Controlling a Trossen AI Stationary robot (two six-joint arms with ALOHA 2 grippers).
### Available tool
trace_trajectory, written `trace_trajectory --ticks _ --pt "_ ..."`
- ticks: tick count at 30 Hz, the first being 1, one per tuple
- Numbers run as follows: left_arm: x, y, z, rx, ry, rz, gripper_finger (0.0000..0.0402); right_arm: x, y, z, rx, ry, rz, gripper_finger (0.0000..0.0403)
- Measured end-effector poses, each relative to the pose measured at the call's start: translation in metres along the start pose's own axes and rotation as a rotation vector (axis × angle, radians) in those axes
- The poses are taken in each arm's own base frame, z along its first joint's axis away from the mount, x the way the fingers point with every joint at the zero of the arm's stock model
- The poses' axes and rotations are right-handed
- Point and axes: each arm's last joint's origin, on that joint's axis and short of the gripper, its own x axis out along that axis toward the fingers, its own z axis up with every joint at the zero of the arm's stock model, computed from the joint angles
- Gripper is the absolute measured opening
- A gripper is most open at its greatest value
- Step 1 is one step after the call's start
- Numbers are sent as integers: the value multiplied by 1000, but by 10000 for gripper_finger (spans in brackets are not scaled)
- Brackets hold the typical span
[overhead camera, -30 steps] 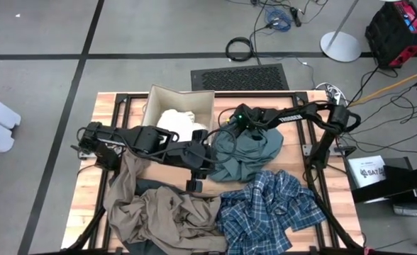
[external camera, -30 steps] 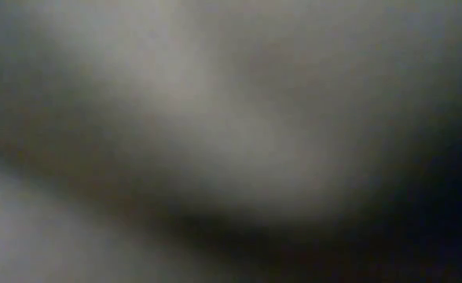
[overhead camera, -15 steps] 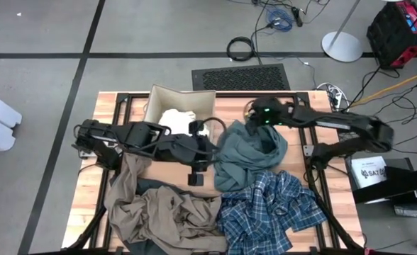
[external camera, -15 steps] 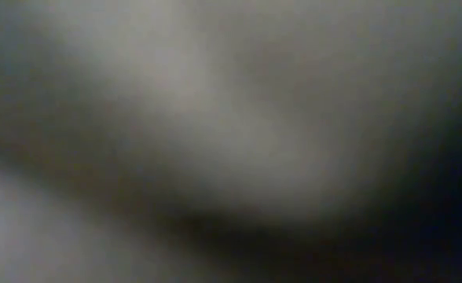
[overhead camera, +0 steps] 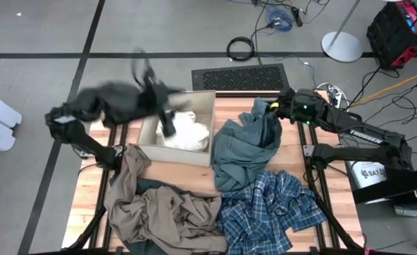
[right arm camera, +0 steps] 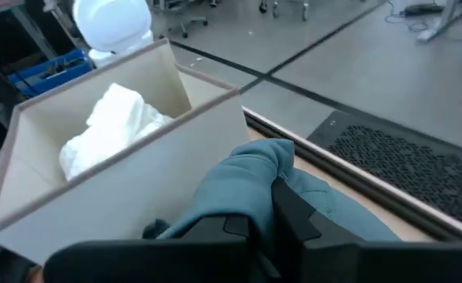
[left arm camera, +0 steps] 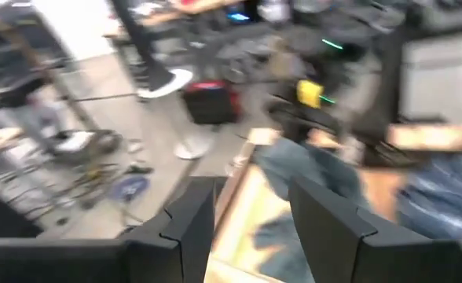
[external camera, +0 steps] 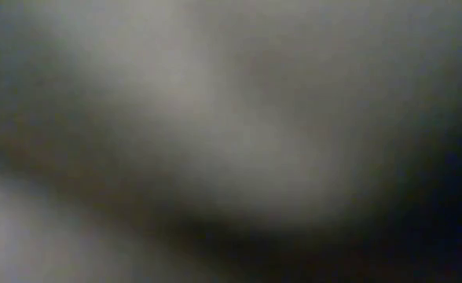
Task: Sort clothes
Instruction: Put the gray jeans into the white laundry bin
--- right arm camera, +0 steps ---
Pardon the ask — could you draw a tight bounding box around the office chair base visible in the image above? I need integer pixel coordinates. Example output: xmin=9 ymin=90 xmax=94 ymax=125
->
xmin=163 ymin=0 xmax=211 ymax=39

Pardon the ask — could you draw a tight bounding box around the cardboard box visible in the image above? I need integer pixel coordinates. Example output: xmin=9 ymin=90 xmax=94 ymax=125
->
xmin=0 ymin=37 xmax=251 ymax=265

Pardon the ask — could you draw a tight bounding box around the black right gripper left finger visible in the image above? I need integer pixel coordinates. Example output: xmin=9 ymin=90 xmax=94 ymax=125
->
xmin=44 ymin=215 xmax=264 ymax=283

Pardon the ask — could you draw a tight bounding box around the white rounded machine shell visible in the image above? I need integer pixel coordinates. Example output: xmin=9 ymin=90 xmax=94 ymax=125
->
xmin=72 ymin=0 xmax=155 ymax=68

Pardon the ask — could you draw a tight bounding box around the blue plastic crate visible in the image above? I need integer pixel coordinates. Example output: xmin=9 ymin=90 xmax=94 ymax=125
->
xmin=7 ymin=47 xmax=94 ymax=97

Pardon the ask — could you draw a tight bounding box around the dark metal shelf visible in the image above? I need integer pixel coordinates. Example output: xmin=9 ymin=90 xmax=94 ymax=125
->
xmin=0 ymin=0 xmax=59 ymax=158

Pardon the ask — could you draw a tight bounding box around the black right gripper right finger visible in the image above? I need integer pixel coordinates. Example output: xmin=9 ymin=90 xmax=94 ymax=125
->
xmin=271 ymin=176 xmax=462 ymax=283

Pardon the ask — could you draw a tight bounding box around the black perforated floor grille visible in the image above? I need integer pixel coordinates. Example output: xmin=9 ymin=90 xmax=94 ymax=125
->
xmin=307 ymin=109 xmax=462 ymax=233

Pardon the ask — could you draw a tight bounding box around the white garment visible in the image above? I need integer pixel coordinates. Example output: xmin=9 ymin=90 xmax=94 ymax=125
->
xmin=59 ymin=82 xmax=175 ymax=182

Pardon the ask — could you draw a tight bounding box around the teal garment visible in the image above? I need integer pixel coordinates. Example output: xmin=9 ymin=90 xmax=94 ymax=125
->
xmin=142 ymin=138 xmax=403 ymax=243

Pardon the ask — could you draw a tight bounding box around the black power adapter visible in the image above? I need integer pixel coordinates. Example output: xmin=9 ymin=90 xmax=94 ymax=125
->
xmin=402 ymin=2 xmax=445 ymax=17

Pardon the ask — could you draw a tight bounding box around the white desk leg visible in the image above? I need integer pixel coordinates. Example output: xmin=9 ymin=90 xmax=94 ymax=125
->
xmin=415 ymin=0 xmax=462 ymax=44

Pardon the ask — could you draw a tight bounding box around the black aluminium table frame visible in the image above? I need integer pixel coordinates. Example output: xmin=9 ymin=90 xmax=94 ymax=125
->
xmin=241 ymin=106 xmax=462 ymax=243

